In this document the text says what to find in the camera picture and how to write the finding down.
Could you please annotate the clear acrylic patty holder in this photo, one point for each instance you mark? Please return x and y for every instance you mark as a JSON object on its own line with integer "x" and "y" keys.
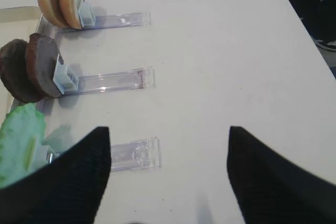
{"x": 70, "y": 84}

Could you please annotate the clear acrylic bread holder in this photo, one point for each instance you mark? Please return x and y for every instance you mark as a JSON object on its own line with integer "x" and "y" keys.
{"x": 93, "y": 18}

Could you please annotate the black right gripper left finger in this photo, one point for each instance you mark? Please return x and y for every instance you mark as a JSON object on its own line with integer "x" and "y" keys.
{"x": 69, "y": 190}

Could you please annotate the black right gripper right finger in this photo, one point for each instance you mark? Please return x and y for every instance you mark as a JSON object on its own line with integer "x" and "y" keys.
{"x": 271, "y": 189}

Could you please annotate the clear acrylic lettuce holder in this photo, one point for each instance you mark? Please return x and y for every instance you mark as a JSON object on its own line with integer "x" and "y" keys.
{"x": 136, "y": 154}

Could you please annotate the dark brown meat patty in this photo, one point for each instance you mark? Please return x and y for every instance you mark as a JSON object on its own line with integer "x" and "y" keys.
{"x": 13, "y": 72}

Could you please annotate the green lettuce leaf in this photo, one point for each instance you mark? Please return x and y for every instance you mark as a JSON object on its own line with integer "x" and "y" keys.
{"x": 21, "y": 130}

